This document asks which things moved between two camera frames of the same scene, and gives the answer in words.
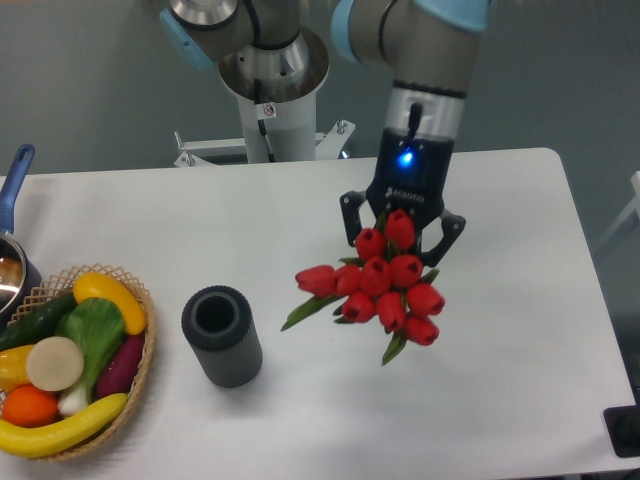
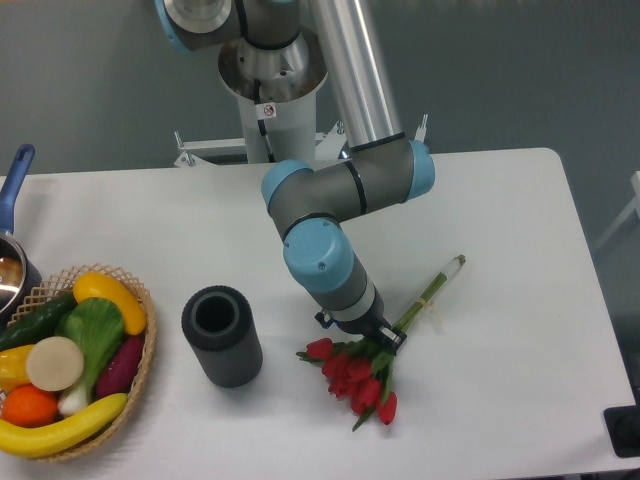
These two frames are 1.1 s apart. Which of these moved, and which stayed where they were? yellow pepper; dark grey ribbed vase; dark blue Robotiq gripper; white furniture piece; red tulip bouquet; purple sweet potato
Moved: red tulip bouquet; dark blue Robotiq gripper
Stayed: purple sweet potato; white furniture piece; dark grey ribbed vase; yellow pepper
